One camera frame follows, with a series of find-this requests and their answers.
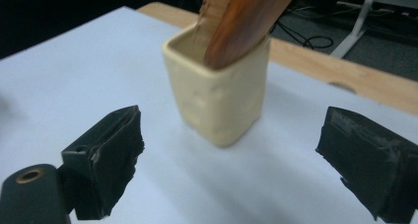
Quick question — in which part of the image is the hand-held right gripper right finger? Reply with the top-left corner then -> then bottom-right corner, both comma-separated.
314,106 -> 418,224

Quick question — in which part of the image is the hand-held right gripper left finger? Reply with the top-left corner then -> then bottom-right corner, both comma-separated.
60,105 -> 146,221

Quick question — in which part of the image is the cream square cup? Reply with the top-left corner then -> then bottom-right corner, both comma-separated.
162,23 -> 272,148

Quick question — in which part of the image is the brown wooden hairbrush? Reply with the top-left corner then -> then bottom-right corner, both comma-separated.
193,0 -> 302,71

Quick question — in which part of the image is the wooden table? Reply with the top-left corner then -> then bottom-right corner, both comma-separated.
136,1 -> 418,116

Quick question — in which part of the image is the white metal stand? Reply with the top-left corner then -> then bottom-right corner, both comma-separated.
329,0 -> 418,59

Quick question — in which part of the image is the looped black floor cable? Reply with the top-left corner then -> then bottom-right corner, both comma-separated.
269,19 -> 335,50

